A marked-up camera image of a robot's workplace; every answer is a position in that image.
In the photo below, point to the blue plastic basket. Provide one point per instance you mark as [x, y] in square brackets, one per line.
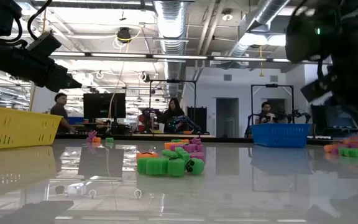
[280, 135]

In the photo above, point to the long ceiling light strip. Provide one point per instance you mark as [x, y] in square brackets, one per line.
[166, 57]

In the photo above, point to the wall vent grille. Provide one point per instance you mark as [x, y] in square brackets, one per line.
[273, 78]
[227, 77]

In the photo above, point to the round ceiling sensor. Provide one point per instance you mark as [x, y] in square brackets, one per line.
[227, 17]

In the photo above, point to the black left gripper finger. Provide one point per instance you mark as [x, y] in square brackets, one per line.
[61, 81]

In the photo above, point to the black monitor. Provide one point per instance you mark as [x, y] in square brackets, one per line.
[104, 105]

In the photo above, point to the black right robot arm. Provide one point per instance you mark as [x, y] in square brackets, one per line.
[309, 37]

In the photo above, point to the yellow plastic basket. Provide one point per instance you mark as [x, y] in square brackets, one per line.
[11, 127]

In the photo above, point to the green alien head toy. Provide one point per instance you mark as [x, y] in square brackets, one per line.
[195, 166]

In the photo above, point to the black rig frame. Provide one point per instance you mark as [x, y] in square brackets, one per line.
[172, 81]
[272, 85]

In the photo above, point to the background black robot arm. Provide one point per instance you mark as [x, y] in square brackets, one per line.
[300, 115]
[146, 119]
[248, 124]
[185, 119]

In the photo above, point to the person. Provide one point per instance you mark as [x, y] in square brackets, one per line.
[265, 116]
[172, 118]
[59, 113]

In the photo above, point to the small orange container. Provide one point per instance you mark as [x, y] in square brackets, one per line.
[187, 132]

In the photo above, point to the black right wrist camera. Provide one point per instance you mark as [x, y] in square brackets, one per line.
[316, 91]

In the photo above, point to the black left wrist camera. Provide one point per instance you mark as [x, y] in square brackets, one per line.
[43, 45]

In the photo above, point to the grey door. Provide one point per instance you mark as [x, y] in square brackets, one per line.
[227, 118]

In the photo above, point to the black cabinet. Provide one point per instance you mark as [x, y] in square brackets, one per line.
[199, 112]

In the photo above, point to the green segmented toy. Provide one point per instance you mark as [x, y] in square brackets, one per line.
[155, 167]
[109, 140]
[351, 152]
[176, 141]

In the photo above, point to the orange pumpkin toy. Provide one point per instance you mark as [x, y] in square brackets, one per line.
[146, 155]

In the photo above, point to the wooden top workbench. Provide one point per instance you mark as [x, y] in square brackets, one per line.
[154, 135]

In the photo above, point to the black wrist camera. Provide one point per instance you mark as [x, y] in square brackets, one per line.
[316, 91]
[43, 45]

